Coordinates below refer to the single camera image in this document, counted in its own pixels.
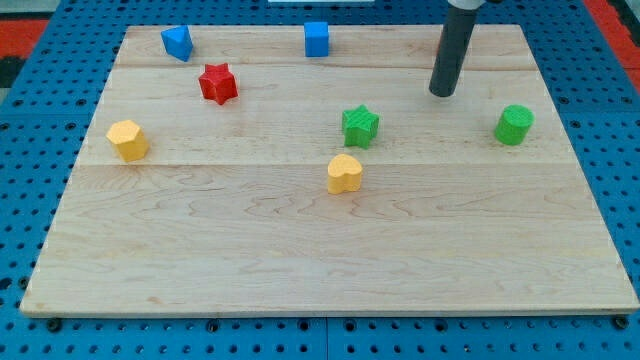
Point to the white rod mount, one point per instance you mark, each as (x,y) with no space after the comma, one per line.
(466,4)

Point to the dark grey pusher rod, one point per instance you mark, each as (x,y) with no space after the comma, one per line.
(452,48)

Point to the yellow heart block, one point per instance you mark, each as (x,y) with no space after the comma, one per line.
(344,174)

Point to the green cylinder block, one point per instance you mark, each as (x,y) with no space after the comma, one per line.
(514,124)

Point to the green star block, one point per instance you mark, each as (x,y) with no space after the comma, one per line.
(359,126)

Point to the blue cube block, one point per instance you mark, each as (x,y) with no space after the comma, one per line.
(316,38)

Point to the red star block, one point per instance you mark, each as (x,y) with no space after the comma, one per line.
(218,83)

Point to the wooden board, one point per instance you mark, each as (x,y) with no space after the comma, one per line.
(228,214)

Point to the blue triangle block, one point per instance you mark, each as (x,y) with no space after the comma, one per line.
(177,42)

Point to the yellow hexagon block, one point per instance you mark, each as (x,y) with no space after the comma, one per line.
(128,140)

